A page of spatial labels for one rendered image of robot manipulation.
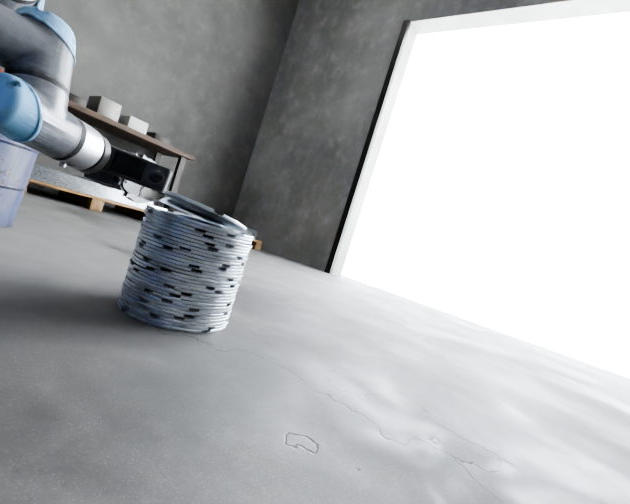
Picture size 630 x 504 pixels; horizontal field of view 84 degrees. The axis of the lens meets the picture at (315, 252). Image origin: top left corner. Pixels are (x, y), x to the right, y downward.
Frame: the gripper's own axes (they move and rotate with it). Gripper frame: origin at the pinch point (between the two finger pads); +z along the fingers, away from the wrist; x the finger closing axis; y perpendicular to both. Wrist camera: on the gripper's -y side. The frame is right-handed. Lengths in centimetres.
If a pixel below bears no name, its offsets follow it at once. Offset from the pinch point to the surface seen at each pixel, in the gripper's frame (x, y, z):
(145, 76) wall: -165, 279, 266
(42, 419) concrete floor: 35.1, -17.9, -29.4
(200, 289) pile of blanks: 18.1, -10.5, 11.7
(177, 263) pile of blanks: 13.9, -4.8, 7.5
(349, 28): -355, 96, 363
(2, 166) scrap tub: 3, 89, 32
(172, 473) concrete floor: 35, -35, -28
